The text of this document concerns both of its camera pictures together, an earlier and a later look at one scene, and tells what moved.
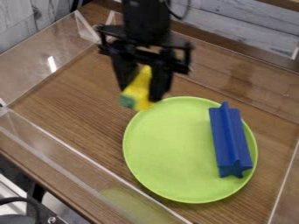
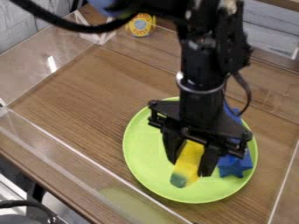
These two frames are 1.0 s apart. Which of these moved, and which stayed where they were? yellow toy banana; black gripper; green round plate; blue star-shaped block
Moved: yellow toy banana; black gripper
Stayed: green round plate; blue star-shaped block
